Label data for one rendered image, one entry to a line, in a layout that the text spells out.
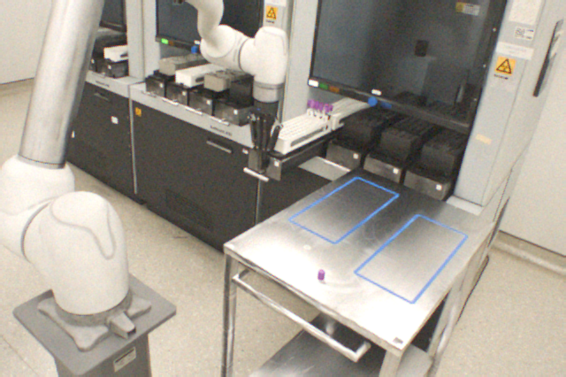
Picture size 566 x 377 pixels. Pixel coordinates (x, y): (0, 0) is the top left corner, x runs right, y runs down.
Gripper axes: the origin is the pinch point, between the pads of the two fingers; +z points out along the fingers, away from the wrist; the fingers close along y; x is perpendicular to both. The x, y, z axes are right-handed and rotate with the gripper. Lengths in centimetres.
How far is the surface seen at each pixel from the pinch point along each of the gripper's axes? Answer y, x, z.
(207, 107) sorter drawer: 51, -27, 3
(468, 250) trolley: -69, 6, -2
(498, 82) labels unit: -57, -36, -34
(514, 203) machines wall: -66, -147, 51
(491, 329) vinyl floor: -81, -73, 80
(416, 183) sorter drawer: -43, -27, 2
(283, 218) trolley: -27.8, 26.3, -2.0
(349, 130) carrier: -12.6, -34.4, -4.7
